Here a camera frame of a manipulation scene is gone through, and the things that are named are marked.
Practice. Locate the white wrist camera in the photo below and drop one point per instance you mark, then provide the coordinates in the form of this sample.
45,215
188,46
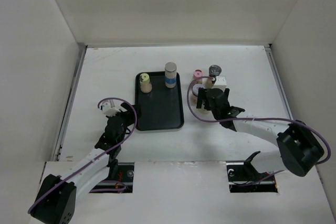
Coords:
220,82
108,108

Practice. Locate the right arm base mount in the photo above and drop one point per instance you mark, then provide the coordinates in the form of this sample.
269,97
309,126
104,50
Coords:
244,178

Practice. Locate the pink cap spice bottle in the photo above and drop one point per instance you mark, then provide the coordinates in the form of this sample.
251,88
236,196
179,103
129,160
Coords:
196,79

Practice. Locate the red label jar white lid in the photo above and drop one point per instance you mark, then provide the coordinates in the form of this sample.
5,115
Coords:
195,90

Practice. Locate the grey grinder top bottle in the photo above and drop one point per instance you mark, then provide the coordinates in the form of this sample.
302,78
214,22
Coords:
213,72

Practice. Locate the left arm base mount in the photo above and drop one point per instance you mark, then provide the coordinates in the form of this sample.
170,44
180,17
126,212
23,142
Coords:
119,180

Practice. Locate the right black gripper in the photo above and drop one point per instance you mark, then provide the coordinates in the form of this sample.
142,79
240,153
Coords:
202,95

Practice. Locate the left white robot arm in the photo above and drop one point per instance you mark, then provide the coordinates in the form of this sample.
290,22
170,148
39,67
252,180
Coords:
57,196

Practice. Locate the blue label silver cap bottle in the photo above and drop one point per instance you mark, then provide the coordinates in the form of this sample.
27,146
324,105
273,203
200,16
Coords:
170,74

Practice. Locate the black grinder top bottle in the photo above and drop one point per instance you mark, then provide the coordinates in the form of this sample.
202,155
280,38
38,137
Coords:
203,111

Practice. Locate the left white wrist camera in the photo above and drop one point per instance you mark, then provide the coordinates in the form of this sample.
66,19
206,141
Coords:
108,108

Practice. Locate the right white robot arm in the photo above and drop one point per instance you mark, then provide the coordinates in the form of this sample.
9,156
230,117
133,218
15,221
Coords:
298,150

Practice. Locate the black rectangular tray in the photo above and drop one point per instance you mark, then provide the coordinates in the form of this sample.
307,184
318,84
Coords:
162,108

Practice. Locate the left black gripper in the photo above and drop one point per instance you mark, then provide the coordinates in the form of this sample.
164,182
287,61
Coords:
129,113

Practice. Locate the yellow cap spice bottle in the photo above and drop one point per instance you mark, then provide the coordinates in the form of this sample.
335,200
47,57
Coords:
145,83

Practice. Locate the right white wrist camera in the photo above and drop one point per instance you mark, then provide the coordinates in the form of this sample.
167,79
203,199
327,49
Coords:
220,82

